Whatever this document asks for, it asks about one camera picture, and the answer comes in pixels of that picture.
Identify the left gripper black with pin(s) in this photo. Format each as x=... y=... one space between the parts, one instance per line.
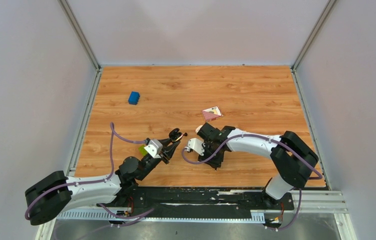
x=168 y=150

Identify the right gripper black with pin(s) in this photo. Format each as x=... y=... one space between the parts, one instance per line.
x=216 y=163

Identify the white earbud charging case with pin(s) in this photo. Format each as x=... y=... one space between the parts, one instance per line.
x=198 y=128

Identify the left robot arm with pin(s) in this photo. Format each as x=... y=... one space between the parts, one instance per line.
x=57 y=193

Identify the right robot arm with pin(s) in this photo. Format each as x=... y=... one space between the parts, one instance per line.
x=294 y=160

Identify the red pink small box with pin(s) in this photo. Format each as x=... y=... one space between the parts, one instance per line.
x=211 y=114

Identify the orange green toy block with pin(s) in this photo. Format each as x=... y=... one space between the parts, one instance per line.
x=142 y=150

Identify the blue toy block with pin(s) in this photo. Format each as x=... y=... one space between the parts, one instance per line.
x=134 y=98

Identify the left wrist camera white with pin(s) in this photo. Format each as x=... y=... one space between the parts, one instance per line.
x=153 y=148

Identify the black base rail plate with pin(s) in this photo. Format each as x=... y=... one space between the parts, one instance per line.
x=199 y=202

